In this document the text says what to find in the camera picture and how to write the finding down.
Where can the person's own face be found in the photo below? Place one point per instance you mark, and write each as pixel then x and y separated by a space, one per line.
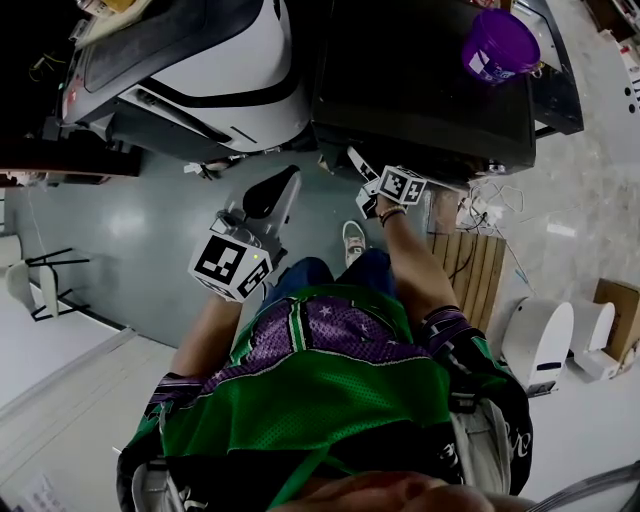
pixel 400 495

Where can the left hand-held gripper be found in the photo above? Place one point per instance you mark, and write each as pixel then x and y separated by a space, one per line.
pixel 225 265

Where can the white and black appliance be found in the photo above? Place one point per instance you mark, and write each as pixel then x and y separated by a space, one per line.
pixel 225 65

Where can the pink and white shoe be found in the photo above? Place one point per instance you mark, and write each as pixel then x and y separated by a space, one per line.
pixel 354 245

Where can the person's right forearm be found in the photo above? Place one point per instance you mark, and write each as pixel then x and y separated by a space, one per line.
pixel 415 270

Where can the purple plastic bucket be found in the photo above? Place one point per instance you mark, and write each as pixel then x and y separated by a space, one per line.
pixel 500 45

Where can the black glass-top table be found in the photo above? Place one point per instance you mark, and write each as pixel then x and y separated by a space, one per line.
pixel 560 100

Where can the large cardboard box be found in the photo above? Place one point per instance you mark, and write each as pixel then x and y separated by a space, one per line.
pixel 620 315

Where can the white counter with faucet print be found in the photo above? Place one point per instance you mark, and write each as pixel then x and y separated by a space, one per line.
pixel 620 100

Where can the black frame chair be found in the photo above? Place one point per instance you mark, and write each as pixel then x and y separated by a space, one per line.
pixel 47 285

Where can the white rounded device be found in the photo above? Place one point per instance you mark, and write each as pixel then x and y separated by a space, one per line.
pixel 540 340

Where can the light wooden board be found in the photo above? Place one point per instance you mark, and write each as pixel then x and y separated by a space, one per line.
pixel 100 25

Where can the green and purple jersey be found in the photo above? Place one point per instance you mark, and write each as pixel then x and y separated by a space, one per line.
pixel 325 400

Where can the white toilet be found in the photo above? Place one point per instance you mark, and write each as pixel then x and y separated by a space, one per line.
pixel 595 325

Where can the wooden slat pallet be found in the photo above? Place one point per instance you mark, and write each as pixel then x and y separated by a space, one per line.
pixel 480 280

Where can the person's left forearm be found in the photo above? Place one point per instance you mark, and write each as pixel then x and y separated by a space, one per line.
pixel 210 335

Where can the dark wooden cabinet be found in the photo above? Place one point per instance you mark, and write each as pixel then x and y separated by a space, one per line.
pixel 50 160

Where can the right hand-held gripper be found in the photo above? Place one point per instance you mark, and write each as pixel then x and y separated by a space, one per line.
pixel 400 185

